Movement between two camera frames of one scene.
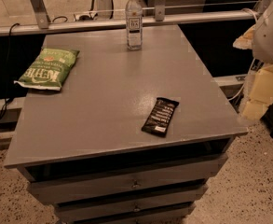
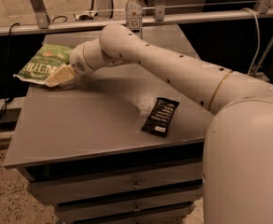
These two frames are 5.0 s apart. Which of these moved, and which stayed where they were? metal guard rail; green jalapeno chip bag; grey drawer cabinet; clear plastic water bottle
Moved: green jalapeno chip bag
Stayed: grey drawer cabinet; clear plastic water bottle; metal guard rail
